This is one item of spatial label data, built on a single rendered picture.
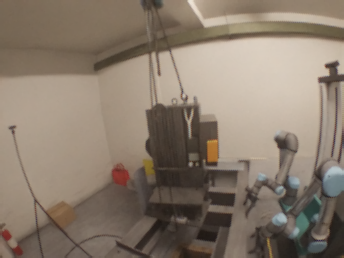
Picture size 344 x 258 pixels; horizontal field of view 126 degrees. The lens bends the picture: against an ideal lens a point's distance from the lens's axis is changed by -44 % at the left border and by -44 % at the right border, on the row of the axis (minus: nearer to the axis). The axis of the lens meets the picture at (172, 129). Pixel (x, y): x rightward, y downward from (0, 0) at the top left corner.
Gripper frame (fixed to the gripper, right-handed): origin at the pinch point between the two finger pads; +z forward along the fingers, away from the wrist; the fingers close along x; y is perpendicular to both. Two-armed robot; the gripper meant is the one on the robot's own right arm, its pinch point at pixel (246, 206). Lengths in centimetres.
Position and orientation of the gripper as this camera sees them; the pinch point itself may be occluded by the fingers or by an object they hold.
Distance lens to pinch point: 144.7
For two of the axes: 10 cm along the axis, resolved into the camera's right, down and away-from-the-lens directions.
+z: -3.1, 9.4, 1.2
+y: 9.4, 3.3, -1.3
